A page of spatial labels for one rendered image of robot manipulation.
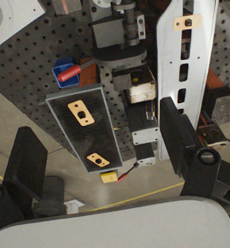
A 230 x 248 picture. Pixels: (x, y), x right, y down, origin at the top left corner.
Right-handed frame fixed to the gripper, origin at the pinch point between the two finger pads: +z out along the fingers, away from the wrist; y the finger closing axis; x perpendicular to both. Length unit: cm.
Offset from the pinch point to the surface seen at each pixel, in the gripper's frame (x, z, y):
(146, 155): -67, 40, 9
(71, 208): -352, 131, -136
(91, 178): -269, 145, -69
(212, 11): -9, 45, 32
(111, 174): -57, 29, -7
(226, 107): -46, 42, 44
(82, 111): -21.8, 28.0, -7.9
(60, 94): -15.6, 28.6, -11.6
